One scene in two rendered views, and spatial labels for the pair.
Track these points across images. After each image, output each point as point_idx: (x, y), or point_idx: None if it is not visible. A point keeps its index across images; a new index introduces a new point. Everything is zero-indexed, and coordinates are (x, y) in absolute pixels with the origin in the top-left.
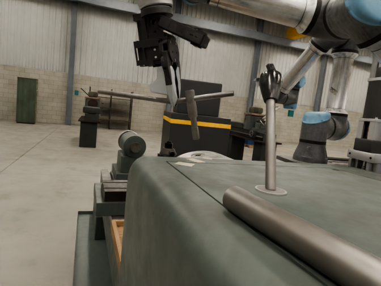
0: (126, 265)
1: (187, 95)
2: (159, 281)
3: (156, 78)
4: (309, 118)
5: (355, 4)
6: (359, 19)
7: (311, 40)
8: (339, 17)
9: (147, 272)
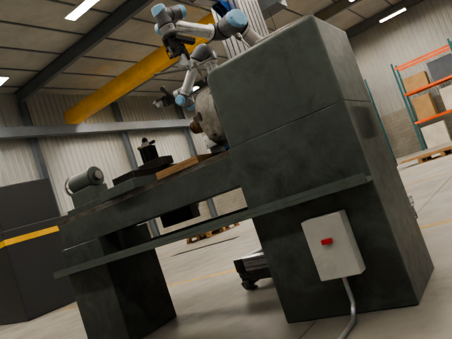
0: (227, 99)
1: (195, 63)
2: (252, 64)
3: (181, 59)
4: None
5: (232, 21)
6: (235, 25)
7: (192, 57)
8: (227, 27)
9: (245, 72)
